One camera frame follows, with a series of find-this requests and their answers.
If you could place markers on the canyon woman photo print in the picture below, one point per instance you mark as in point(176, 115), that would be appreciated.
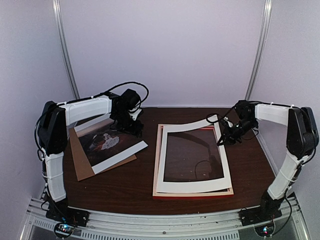
point(104, 147)

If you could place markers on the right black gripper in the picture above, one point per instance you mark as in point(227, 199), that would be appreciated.
point(231, 138)

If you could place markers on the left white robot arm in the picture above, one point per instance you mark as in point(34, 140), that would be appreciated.
point(51, 136)

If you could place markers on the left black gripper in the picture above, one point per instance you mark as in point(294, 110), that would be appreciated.
point(136, 129)

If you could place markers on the clear acrylic sheet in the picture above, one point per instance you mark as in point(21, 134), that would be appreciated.
point(192, 156)

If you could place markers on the right circuit board with leds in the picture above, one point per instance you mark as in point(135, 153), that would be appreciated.
point(264, 230)

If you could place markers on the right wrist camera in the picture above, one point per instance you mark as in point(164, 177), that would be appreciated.
point(226, 122)

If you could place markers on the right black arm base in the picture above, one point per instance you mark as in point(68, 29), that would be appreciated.
point(267, 210)

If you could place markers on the front aluminium rail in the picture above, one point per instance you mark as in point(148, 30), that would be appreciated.
point(223, 225)

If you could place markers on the left circuit board with leds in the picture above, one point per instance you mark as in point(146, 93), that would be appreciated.
point(63, 230)

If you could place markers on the circuit board with leds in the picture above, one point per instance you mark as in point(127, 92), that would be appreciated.
point(264, 230)
point(63, 230)

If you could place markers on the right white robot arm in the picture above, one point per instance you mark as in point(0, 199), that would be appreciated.
point(302, 139)

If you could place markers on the brown cardboard backing board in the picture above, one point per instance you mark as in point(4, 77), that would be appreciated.
point(82, 166)

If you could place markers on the left aluminium corner post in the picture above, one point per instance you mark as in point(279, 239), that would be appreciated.
point(64, 48)

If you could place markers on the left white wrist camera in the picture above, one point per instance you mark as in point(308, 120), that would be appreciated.
point(134, 114)

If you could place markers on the red wooden picture frame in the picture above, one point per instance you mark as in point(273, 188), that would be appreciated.
point(156, 175)

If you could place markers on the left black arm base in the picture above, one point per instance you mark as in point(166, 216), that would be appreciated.
point(61, 212)

